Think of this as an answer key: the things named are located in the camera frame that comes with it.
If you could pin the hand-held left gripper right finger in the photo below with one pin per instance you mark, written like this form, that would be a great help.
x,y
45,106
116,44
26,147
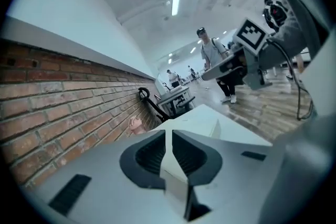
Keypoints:
x,y
236,178

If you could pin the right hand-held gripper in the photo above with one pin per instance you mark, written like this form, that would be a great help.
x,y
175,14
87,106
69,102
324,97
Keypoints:
x,y
253,65

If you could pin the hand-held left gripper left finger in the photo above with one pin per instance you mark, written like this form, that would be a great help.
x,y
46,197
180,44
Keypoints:
x,y
105,178

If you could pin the person's right forearm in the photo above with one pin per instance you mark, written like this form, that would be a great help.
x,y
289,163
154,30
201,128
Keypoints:
x,y
291,34

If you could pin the dark desk with white legs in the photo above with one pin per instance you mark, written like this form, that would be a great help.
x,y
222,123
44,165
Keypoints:
x,y
173,94

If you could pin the pink mannequin head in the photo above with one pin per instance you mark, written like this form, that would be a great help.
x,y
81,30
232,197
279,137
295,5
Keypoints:
x,y
136,126

